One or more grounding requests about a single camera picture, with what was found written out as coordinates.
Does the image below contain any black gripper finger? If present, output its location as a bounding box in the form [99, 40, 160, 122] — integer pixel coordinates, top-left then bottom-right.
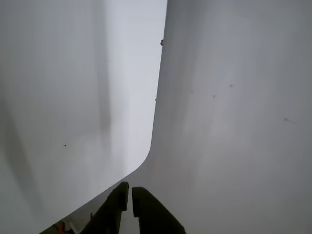
[81, 181, 129, 234]
[132, 187, 186, 234]

